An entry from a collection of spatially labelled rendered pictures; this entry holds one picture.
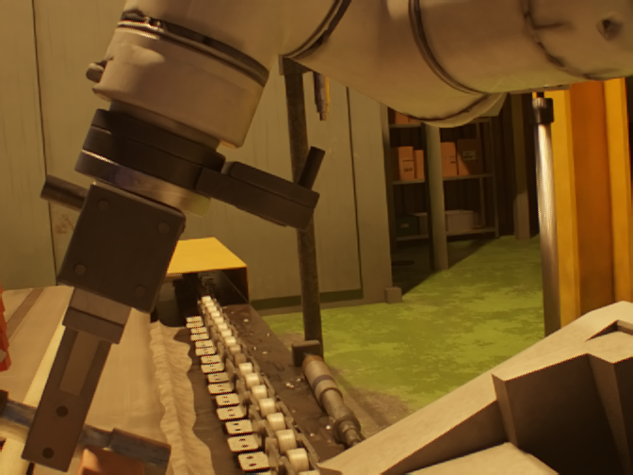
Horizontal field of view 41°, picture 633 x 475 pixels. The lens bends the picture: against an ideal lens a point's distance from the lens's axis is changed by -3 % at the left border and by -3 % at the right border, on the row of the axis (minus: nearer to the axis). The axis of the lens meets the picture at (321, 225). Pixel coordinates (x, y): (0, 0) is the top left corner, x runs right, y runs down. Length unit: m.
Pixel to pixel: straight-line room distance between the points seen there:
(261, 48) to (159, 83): 0.06
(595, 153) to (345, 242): 2.44
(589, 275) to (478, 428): 3.74
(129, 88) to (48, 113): 5.43
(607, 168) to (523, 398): 3.76
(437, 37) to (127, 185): 0.17
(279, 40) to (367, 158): 5.59
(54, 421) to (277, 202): 0.16
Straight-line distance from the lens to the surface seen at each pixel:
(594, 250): 4.06
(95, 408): 1.24
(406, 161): 9.42
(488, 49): 0.43
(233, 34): 0.45
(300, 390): 1.15
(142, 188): 0.45
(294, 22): 0.48
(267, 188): 0.46
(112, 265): 0.42
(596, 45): 0.39
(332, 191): 5.95
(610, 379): 0.32
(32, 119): 5.81
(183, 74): 0.44
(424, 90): 0.49
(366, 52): 0.49
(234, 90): 0.45
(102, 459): 0.45
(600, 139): 4.05
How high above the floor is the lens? 1.07
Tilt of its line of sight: 5 degrees down
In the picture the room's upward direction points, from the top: 4 degrees counter-clockwise
